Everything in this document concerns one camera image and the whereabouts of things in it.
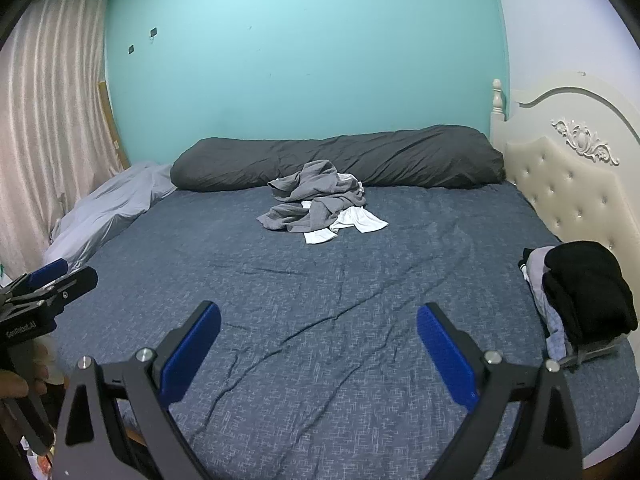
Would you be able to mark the dark grey long pillow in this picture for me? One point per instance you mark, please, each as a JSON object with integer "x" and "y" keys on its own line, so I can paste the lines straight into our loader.
{"x": 400, "y": 160}

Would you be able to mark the beige curtain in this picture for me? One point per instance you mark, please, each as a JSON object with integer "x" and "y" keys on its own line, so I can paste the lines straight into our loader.
{"x": 50, "y": 110}

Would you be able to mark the wooden frame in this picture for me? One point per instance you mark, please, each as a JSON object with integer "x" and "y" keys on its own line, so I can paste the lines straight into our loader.
{"x": 112, "y": 125}

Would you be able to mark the person's left hand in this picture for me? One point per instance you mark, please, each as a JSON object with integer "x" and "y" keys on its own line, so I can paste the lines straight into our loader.
{"x": 14, "y": 385}

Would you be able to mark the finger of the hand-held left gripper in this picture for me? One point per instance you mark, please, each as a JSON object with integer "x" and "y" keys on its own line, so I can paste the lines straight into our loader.
{"x": 75, "y": 282}
{"x": 47, "y": 271}

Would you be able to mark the grey sweater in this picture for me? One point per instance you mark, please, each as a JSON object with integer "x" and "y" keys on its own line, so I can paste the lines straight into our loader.
{"x": 320, "y": 195}

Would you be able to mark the black folded garment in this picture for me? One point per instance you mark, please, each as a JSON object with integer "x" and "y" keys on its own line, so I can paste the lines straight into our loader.
{"x": 585, "y": 290}

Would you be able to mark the white shirt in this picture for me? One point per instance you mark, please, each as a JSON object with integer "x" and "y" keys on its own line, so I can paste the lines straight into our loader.
{"x": 360, "y": 222}

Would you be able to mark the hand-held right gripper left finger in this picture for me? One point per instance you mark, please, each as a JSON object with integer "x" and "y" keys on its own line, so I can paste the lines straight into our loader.
{"x": 192, "y": 350}

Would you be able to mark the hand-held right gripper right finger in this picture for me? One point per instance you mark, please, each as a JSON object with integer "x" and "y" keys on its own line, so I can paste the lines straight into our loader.
{"x": 447, "y": 355}

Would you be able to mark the light grey blanket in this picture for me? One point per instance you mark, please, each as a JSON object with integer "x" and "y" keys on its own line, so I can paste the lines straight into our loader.
{"x": 110, "y": 200}

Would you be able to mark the small black cloth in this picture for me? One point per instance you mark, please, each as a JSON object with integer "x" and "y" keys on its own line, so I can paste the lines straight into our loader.
{"x": 529, "y": 253}

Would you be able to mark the white sock with black cuff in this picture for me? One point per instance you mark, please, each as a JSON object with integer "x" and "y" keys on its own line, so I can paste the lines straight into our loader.
{"x": 525, "y": 271}

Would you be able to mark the cream tufted headboard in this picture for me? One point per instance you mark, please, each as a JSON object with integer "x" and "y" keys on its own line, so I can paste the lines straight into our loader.
{"x": 565, "y": 185}

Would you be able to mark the grey folded garment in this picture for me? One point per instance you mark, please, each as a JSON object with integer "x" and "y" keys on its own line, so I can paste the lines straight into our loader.
{"x": 595, "y": 350}

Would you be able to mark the bed with blue sheet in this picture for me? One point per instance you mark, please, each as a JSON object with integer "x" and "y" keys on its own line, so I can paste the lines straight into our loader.
{"x": 325, "y": 285}

